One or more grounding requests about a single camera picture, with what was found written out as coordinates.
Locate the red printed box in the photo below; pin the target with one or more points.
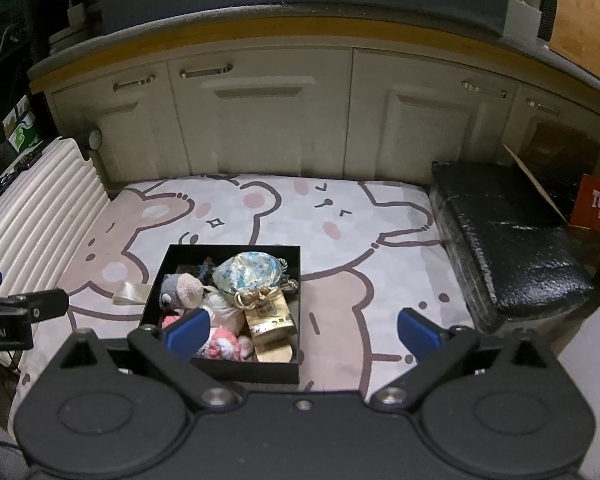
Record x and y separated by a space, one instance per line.
597 205

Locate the white yarn ball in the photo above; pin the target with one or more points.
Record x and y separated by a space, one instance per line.
222 307

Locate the white round appliance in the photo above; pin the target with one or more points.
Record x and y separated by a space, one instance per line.
67 30

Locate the printed cartoon blanket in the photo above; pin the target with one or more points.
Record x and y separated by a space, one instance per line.
290 210

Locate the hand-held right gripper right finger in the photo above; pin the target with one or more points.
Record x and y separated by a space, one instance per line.
422 335

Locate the green white carton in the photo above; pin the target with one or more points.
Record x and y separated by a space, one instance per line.
20 127

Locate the white ribbed suitcase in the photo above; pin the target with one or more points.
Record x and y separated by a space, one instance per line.
45 200

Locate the black cardboard box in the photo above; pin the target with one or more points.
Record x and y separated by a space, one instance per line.
250 372

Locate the blue white floral pouch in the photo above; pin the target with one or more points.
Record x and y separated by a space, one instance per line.
247 270

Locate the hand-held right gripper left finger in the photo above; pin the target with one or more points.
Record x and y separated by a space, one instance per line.
187 335

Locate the small gold gift box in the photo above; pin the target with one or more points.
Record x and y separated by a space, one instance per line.
270 327

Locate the grey wood-edged countertop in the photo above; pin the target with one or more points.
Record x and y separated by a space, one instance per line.
180 25

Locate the cream cabinet door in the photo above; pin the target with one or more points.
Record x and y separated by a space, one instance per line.
125 130
520 125
260 125
430 130

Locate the black wrapped bundle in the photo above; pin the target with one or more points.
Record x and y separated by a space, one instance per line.
510 240

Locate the grey crochet toy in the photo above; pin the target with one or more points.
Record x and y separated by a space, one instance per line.
172 292

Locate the brown blue yarn bundle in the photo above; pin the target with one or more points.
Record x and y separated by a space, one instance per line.
207 269

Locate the pink white crochet doll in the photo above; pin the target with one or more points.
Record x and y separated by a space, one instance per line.
222 345

